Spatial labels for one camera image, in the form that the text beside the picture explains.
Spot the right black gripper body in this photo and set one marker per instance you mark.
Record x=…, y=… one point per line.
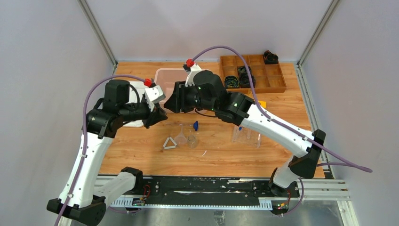
x=193, y=100

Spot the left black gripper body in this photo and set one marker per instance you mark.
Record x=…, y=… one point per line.
x=149, y=117

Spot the yellow test tube rack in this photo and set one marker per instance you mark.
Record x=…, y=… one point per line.
x=263, y=104

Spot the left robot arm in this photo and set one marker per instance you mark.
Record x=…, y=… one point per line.
x=80, y=200

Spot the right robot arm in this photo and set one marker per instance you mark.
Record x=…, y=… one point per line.
x=243, y=111

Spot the white bin lid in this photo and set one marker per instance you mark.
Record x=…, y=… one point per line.
x=139, y=86

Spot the pink plastic bin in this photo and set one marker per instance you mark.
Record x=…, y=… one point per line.
x=166, y=78

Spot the white clay triangle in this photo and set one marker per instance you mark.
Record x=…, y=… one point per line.
x=169, y=143

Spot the clear plastic funnel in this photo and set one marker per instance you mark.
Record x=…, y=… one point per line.
x=180, y=139

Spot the small glass beaker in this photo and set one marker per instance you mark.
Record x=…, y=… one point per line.
x=192, y=141

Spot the clear plastic well plate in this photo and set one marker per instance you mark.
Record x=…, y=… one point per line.
x=247, y=137

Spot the wooden compartment tray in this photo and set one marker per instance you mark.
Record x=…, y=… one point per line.
x=266, y=78

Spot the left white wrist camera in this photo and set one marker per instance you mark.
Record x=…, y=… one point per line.
x=153, y=96

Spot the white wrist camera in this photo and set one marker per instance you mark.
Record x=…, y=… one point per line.
x=194, y=70
x=153, y=96

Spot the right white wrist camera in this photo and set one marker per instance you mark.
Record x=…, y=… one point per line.
x=194, y=70

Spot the black cable coil corner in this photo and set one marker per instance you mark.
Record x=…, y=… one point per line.
x=270, y=58

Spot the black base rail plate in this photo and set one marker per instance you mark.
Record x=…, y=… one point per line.
x=206, y=193

